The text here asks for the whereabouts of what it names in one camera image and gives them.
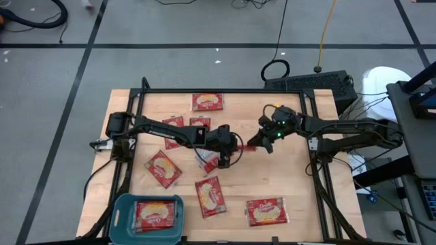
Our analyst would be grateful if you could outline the black desk leg bar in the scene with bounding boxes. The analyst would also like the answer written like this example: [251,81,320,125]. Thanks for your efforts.
[352,154,416,191]

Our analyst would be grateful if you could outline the long black floor cable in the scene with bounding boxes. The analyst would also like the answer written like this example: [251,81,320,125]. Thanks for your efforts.
[352,178,436,234]

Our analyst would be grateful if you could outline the yellow hanging cable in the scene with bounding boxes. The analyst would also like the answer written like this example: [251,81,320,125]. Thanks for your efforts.
[313,0,339,74]

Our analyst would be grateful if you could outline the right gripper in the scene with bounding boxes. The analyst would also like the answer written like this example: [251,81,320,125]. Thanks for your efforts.
[247,114,301,154]

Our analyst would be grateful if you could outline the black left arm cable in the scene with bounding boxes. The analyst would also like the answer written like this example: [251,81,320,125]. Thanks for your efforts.
[82,158,119,203]

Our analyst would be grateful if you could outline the white paper sheet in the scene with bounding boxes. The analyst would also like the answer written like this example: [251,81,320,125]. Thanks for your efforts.
[347,153,367,178]

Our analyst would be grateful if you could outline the grey desk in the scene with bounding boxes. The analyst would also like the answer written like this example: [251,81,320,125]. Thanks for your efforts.
[386,80,436,180]

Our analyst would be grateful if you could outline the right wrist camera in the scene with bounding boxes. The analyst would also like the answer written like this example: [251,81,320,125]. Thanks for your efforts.
[270,105,299,126]

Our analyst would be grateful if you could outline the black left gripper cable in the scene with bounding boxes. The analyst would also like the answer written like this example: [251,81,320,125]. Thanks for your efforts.
[233,131,245,166]

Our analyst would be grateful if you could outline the black device with screen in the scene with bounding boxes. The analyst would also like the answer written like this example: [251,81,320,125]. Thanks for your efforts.
[408,91,436,120]

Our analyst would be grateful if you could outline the black vacuum hose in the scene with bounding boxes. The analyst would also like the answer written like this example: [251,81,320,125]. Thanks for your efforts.
[0,0,69,30]

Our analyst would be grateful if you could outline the teal plastic basket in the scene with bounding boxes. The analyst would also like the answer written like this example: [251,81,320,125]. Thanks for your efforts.
[108,193,186,245]

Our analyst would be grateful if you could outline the black computer case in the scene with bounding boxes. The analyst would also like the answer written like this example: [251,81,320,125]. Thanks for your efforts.
[264,69,359,116]

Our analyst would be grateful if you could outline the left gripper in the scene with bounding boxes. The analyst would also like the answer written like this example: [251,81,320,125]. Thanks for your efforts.
[205,124,240,169]

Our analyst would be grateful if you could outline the tangled black floor cables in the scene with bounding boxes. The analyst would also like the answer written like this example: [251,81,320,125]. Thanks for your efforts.
[231,0,273,10]

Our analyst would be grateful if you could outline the white round stool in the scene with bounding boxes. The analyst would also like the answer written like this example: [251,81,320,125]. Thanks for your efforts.
[360,66,414,124]

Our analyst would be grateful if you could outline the black hanging cable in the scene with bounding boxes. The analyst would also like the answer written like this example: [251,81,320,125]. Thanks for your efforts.
[260,0,292,82]

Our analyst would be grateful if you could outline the black keyboard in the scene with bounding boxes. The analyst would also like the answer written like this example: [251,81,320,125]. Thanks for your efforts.
[418,180,436,221]

